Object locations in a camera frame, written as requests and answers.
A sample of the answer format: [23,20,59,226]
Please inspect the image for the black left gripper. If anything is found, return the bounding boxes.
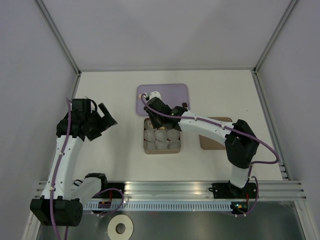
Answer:
[85,103,117,142]

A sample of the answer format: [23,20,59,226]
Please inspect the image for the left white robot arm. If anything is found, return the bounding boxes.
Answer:
[30,98,117,227]

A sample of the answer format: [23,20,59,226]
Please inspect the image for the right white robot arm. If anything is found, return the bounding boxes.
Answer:
[140,91,259,198]

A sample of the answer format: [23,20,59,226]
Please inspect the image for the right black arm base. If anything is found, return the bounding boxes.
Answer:
[208,182,258,200]

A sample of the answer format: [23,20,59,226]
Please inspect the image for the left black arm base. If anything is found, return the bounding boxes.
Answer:
[92,182,125,209]

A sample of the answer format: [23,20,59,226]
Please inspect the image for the gold square chocolate tin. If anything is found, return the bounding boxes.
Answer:
[142,118,183,155]

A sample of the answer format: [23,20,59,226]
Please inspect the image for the white paper cup one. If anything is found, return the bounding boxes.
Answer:
[144,119,154,131]

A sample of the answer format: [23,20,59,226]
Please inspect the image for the white paper cup five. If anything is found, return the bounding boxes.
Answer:
[154,129,168,142]

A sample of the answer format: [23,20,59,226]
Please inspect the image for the white paper cup four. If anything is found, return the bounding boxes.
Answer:
[143,129,156,142]

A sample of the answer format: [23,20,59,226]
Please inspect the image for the white paper cup six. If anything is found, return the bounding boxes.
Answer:
[166,129,180,141]

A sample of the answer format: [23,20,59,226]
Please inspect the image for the white paper cup eight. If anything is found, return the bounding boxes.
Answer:
[155,140,170,150]

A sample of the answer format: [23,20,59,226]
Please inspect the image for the white paper cup seven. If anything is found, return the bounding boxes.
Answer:
[143,140,157,151]

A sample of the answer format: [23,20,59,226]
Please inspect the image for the white paper cup nine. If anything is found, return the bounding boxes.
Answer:
[168,139,181,150]

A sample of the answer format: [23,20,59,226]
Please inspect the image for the lilac plastic tray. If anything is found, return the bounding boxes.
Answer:
[136,83,190,110]

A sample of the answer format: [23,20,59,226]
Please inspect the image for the gold tin lid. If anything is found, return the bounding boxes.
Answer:
[199,117,233,151]

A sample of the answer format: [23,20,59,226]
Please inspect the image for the white tape roll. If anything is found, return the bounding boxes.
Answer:
[107,214,134,240]

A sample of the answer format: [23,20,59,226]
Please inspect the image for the white slotted cable duct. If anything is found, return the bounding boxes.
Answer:
[83,200,232,212]

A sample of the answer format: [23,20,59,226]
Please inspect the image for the left aluminium frame post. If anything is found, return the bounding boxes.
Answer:
[34,0,81,76]

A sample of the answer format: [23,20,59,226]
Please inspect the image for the aluminium frame post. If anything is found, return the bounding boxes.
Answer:
[252,0,300,75]
[34,0,81,76]

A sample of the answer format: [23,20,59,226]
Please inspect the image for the aluminium front rail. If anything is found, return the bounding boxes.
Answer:
[33,178,308,202]

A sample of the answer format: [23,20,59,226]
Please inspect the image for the aluminium rail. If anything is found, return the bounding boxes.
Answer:
[251,70,292,181]
[33,178,308,202]

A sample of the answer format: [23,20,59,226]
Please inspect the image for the right side aluminium rail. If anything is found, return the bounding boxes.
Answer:
[251,70,292,181]

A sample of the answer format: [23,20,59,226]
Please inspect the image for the right aluminium frame post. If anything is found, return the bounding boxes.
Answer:
[252,0,300,75]

